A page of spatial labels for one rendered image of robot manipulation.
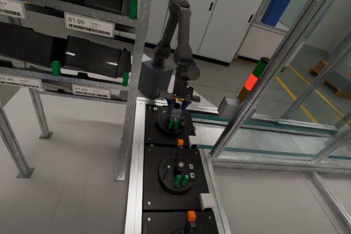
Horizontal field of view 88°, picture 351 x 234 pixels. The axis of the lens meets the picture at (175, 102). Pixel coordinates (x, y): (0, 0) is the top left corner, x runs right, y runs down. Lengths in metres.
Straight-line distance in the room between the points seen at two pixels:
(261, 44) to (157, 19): 2.54
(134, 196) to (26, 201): 0.35
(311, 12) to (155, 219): 0.69
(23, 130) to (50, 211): 0.38
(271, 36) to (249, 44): 0.48
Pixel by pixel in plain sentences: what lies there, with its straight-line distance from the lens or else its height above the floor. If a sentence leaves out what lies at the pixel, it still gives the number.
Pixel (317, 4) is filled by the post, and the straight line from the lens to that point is 0.57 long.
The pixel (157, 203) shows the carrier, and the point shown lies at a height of 0.97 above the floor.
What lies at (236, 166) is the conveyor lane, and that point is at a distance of 0.97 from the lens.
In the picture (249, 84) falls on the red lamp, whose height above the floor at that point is 1.33.
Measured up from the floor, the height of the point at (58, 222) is 0.86.
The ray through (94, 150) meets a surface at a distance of 0.88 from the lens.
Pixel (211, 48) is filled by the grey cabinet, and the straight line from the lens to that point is 3.99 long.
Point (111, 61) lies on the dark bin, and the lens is 0.49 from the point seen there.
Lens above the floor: 1.58
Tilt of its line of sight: 38 degrees down
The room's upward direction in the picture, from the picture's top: 19 degrees clockwise
